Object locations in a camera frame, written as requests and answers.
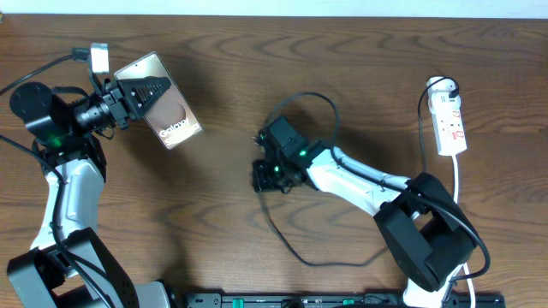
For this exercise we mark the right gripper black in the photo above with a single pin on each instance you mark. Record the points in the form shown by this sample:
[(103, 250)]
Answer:
[(260, 182)]

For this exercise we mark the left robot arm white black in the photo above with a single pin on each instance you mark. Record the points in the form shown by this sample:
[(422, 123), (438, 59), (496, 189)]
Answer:
[(68, 265)]

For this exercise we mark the white power strip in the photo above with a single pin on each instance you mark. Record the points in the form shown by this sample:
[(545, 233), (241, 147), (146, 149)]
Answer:
[(444, 103)]

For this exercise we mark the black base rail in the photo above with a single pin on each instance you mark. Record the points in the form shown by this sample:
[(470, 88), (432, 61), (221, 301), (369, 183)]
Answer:
[(217, 300)]

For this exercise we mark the Galaxy smartphone with bronze screen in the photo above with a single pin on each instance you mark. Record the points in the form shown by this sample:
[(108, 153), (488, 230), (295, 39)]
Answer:
[(171, 117)]

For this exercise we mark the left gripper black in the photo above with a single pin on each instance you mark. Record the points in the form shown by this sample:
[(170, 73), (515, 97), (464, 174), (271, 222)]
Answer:
[(118, 97)]

